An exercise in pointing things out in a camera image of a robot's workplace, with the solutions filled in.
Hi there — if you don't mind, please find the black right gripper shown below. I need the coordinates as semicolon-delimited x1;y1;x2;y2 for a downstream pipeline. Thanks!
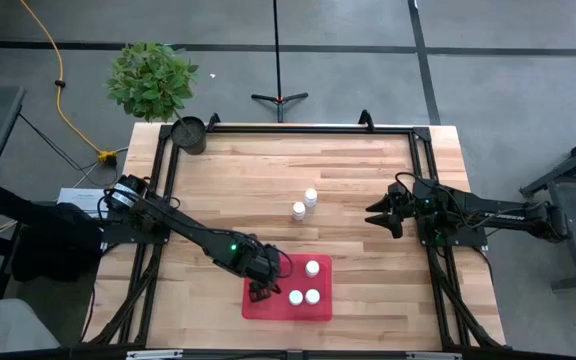
364;182;422;240

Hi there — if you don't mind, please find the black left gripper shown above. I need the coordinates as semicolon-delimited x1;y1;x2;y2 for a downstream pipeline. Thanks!
240;244;283;304

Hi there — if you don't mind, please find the red translucent plastic basket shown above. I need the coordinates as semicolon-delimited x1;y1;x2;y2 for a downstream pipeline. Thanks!
241;253;334;322

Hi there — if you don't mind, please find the black tripod stand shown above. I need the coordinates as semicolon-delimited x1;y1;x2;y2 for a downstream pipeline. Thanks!
250;0;310;124

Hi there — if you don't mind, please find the white paper sheet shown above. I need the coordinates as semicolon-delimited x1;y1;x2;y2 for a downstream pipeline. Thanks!
57;187;110;220

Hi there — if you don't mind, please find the black bag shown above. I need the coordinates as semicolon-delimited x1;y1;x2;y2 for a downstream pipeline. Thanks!
11;201;105;284

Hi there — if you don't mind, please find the green potted plant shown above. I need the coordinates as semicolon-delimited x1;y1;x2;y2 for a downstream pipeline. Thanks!
105;40;208;156

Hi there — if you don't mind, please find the person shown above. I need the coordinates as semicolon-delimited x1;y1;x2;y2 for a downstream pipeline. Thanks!
0;298;63;357

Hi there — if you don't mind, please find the silver metal bracket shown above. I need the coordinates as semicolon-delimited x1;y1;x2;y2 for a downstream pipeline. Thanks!
126;349;184;360
405;351;463;360

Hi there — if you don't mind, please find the black aluminium table frame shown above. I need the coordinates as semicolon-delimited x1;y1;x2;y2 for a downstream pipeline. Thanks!
80;109;509;360

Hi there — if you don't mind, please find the yellow power cable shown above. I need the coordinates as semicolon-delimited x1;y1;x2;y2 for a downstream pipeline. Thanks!
17;0;119;167

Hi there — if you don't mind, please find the black floor cable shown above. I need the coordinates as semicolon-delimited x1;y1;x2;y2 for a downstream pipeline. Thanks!
17;112;119;189

